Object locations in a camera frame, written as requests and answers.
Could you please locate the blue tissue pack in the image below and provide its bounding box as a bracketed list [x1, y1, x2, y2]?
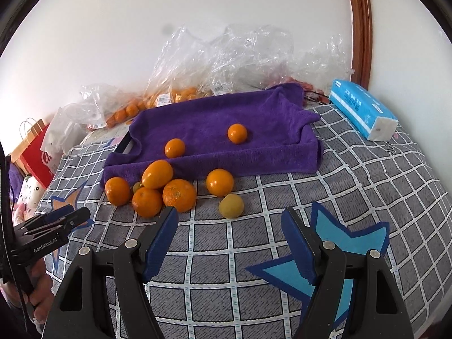
[329, 79, 399, 141]

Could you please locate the pile of bagged tangerines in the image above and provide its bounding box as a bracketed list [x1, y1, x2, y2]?
[145, 86, 203, 110]
[106, 101, 147, 129]

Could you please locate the white plastic bag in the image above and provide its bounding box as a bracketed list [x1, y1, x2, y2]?
[44, 103, 96, 156]

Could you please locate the small yellow round fruit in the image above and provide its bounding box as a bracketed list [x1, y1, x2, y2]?
[218, 194, 245, 218]

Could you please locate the round orange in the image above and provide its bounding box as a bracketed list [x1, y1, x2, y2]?
[164, 138, 186, 159]
[227, 123, 248, 145]
[132, 187, 164, 218]
[206, 168, 235, 197]
[105, 177, 131, 206]

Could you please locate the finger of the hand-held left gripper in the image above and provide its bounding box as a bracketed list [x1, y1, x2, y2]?
[26, 207, 91, 236]
[16, 204, 76, 232]

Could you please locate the purple cloth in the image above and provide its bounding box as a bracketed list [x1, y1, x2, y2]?
[9, 164, 27, 212]

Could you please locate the black tray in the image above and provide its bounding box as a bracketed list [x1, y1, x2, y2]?
[112, 131, 136, 155]

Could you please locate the wooden door frame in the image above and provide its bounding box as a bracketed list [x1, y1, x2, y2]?
[344, 0, 374, 90]

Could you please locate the purple towel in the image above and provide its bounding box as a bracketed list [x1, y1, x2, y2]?
[100, 82, 325, 198]

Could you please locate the clear plastic bag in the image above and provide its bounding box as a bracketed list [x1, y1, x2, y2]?
[146, 25, 214, 110]
[79, 83, 149, 129]
[208, 23, 295, 94]
[293, 33, 354, 92]

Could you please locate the white dotted plush toy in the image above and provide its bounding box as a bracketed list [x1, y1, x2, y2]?
[18, 177, 45, 216]

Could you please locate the large bumpy orange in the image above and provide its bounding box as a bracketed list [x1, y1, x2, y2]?
[162, 179, 197, 213]

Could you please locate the red paper bag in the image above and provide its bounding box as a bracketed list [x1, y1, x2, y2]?
[19, 118, 57, 188]

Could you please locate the grey checked bedsheet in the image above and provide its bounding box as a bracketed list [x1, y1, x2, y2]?
[21, 102, 449, 339]

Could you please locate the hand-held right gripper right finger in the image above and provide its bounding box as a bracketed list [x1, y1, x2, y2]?
[281, 207, 414, 339]

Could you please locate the person's left hand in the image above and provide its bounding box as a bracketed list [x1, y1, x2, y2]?
[7, 256, 54, 325]

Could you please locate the pink plush toy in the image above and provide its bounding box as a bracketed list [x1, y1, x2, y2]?
[12, 203, 36, 225]

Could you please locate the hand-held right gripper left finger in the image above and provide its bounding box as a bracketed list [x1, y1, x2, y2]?
[42, 205, 179, 339]

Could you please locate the oval orange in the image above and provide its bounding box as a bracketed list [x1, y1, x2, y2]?
[142, 160, 174, 190]

